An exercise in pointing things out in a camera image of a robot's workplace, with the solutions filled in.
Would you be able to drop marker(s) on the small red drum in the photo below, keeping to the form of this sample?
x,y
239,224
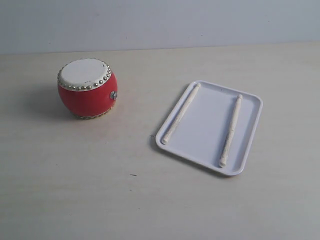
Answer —
x,y
87,87

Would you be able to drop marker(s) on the white plastic tray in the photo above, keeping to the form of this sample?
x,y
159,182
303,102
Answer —
x,y
201,134

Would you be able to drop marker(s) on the wooden drumstick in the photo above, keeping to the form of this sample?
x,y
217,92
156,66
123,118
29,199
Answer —
x,y
231,131
180,114

